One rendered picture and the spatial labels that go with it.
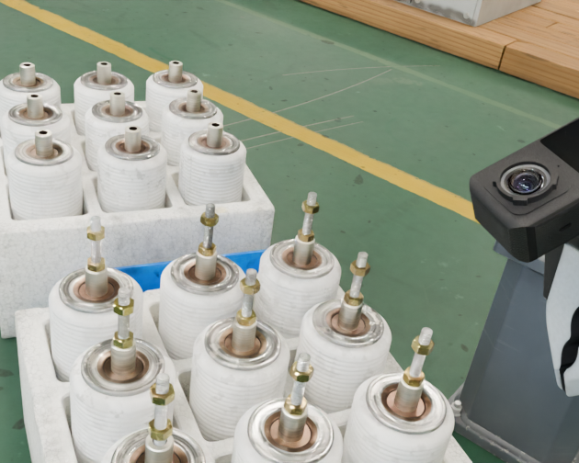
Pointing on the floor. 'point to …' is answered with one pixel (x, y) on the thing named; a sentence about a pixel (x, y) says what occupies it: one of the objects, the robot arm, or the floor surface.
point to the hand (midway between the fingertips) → (564, 378)
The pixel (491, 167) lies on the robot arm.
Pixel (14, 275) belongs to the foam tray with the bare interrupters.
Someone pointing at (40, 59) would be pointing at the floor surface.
